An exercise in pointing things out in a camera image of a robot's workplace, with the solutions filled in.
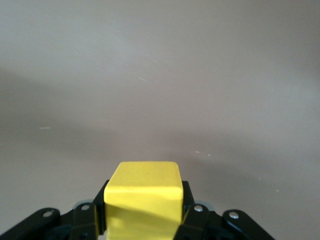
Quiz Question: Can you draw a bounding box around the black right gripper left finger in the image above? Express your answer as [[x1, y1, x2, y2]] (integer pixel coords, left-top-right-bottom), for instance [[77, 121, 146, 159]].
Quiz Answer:
[[0, 179, 111, 240]]

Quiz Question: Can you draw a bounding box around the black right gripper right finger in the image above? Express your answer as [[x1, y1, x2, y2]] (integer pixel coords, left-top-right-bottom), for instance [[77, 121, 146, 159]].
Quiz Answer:
[[172, 179, 274, 240]]

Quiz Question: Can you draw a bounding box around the yellow wooden block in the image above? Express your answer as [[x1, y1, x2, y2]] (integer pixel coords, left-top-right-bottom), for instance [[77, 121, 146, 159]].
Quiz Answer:
[[103, 161, 185, 240]]

